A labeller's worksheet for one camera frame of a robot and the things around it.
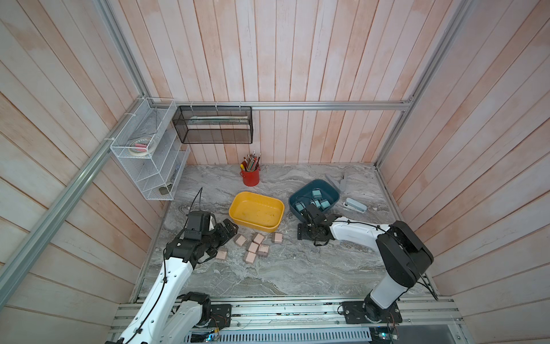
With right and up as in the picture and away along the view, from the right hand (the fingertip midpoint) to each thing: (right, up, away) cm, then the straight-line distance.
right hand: (304, 232), depth 94 cm
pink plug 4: (-12, -2, -4) cm, 13 cm away
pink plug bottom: (-23, -8, -9) cm, 26 cm away
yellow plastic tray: (-22, +8, +7) cm, 25 cm away
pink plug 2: (-28, -2, -4) cm, 29 cm away
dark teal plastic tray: (+1, +17, +11) cm, 20 cm away
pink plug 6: (-18, -6, -8) cm, 21 cm away
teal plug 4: (+7, +12, +6) cm, 16 cm away
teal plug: (-2, +11, +3) cm, 12 cm away
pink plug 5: (-22, -5, -6) cm, 24 cm away
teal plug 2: (+8, +17, +11) cm, 22 cm away
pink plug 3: (-20, -2, -4) cm, 21 cm away
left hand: (-30, +2, -16) cm, 34 cm away
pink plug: (-35, -7, -8) cm, 37 cm away
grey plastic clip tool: (+22, +21, +16) cm, 35 cm away
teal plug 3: (+11, +12, +7) cm, 18 cm away
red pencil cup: (-25, +25, +14) cm, 38 cm away
